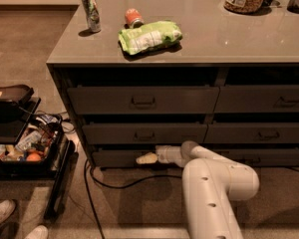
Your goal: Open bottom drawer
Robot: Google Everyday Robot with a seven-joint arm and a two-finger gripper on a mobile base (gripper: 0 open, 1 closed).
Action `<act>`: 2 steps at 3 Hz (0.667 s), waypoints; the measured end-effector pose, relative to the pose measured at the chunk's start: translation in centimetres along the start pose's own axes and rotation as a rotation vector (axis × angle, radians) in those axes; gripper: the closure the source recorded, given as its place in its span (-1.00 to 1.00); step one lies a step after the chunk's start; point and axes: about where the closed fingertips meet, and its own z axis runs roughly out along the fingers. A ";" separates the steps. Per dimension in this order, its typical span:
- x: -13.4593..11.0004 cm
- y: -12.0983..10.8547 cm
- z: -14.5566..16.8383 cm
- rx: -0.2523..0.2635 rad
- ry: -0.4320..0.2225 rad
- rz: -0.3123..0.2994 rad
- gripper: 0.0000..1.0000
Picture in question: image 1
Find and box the green chip bag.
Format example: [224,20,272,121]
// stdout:
[119,21,182,56]

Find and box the black bin of groceries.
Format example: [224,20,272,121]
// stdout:
[0,114,64,178]

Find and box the grey drawer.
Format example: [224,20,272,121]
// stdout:
[204,122,299,143]
[214,86,299,114]
[215,148,299,167]
[82,122,207,144]
[68,87,218,115]
[89,150,186,168]

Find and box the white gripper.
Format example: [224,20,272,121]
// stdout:
[137,145,182,164]

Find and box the white shoe lower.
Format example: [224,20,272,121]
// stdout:
[24,225,49,239]

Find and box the black floor cable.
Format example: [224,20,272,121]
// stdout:
[83,158,299,239]

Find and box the orange fruit in bin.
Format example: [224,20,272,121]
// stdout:
[26,153,42,161]

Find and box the orange can lying down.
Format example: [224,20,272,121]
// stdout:
[125,8,145,29]

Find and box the black tray on cart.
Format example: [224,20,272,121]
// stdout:
[0,85,34,106]

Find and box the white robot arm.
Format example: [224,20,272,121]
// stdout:
[137,140,260,239]

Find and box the tall silver drink can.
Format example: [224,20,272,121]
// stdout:
[81,0,101,33]

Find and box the grey drawer cabinet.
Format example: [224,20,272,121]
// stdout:
[48,0,299,158]

